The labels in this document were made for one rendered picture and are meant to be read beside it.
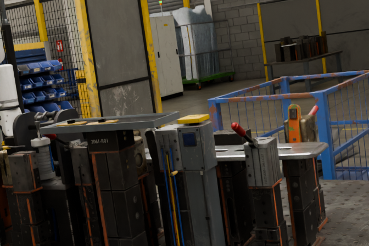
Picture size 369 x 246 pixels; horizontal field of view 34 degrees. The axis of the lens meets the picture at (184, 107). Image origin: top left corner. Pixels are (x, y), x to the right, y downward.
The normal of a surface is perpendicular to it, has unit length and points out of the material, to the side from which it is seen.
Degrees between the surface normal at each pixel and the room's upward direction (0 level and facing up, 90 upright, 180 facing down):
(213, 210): 90
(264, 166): 90
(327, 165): 90
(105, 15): 90
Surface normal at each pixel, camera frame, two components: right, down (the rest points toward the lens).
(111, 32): 0.85, -0.04
